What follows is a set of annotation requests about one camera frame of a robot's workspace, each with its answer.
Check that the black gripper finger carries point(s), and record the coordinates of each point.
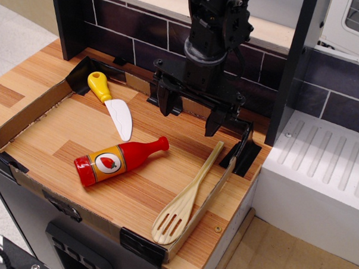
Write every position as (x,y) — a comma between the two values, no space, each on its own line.
(218,118)
(168,96)

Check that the white toy sink drainboard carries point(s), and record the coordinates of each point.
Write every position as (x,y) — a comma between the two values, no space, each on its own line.
(309,185)

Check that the wooden slotted spoon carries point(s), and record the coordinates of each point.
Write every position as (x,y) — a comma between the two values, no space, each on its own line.
(174,218)

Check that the red hot sauce bottle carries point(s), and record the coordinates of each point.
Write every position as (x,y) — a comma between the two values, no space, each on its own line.
(116,160)

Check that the cardboard fence with black tape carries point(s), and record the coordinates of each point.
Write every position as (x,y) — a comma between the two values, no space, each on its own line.
(49,117)

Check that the black shelf frame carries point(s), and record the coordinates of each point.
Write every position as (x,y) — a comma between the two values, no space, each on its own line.
(136,36)

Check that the black toy oven panel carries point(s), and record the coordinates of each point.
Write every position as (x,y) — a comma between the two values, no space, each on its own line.
(73,254)

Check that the white appliance with rack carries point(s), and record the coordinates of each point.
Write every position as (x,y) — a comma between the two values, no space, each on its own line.
(341,26)

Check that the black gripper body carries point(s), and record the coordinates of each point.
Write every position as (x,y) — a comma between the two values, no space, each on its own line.
(202,81)

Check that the yellow handled toy knife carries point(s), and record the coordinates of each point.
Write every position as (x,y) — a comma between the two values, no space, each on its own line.
(117,108)

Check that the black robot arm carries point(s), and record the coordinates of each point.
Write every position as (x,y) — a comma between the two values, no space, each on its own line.
(219,26)

